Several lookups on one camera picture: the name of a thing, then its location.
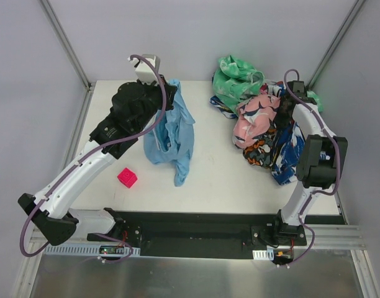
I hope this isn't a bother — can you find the pink navy patterned cloth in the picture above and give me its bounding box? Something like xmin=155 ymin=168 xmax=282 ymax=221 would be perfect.
xmin=232 ymin=94 xmax=280 ymax=149

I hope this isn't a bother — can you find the right slotted cable duct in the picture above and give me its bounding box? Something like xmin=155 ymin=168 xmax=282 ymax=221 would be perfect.
xmin=252 ymin=248 xmax=274 ymax=261

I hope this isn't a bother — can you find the right aluminium frame post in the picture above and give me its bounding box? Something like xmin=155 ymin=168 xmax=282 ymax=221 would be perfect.
xmin=307 ymin=0 xmax=368 ymax=89

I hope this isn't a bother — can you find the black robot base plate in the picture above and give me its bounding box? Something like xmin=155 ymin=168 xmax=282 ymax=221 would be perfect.
xmin=87 ymin=210 xmax=307 ymax=258

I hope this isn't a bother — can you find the aluminium front rail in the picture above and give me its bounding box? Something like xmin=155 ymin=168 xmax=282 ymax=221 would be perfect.
xmin=31 ymin=217 xmax=368 ymax=249

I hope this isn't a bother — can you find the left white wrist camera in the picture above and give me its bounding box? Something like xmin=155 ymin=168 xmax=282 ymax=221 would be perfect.
xmin=128 ymin=54 xmax=160 ymax=85

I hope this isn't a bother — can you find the pink toy cube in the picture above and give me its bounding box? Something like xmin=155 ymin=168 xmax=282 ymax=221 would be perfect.
xmin=117 ymin=168 xmax=138 ymax=189

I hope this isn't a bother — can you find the light blue cloth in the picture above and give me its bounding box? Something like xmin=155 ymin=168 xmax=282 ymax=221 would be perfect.
xmin=143 ymin=79 xmax=196 ymax=187

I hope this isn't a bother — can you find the slotted cable duct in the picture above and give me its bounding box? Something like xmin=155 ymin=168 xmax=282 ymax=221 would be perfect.
xmin=252 ymin=248 xmax=274 ymax=261
xmin=43 ymin=244 xmax=140 ymax=258

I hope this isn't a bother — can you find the left slotted cable duct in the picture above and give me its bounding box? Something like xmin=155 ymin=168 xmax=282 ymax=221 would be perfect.
xmin=43 ymin=244 xmax=140 ymax=258

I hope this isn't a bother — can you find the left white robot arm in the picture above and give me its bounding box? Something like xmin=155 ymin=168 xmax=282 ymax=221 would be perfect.
xmin=18 ymin=81 xmax=178 ymax=246

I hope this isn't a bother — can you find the blue white red patterned cloth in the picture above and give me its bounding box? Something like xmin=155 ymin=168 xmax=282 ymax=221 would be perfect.
xmin=209 ymin=80 xmax=306 ymax=186

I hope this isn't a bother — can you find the left aluminium frame post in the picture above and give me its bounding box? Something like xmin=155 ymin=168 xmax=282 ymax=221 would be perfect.
xmin=37 ymin=0 xmax=96 ymax=91

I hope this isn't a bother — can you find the aluminium frame post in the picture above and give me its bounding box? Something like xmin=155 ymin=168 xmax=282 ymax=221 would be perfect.
xmin=307 ymin=0 xmax=368 ymax=89
xmin=37 ymin=0 xmax=96 ymax=91

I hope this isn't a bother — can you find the green white patterned cloth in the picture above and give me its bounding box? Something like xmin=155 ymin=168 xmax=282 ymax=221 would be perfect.
xmin=210 ymin=55 xmax=324 ymax=114

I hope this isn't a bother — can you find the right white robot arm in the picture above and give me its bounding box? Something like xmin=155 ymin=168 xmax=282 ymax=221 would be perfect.
xmin=272 ymin=80 xmax=348 ymax=247

